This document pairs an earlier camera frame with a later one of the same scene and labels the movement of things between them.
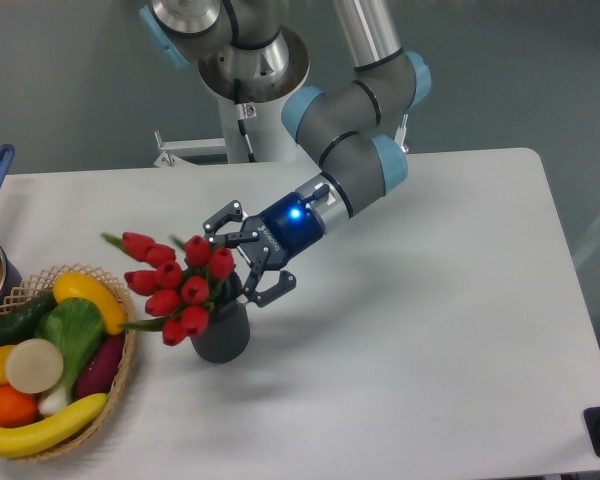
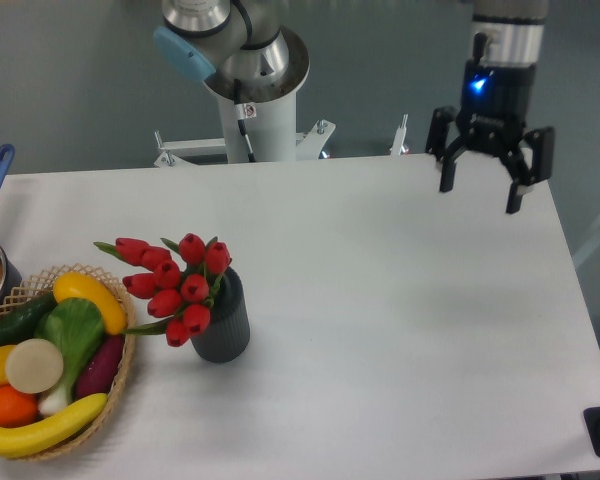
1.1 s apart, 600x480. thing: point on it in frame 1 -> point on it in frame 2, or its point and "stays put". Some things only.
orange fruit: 7,407 stays put
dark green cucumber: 17,324 stays put
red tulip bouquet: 181,290 stays put
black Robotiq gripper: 285,229 -> 496,104
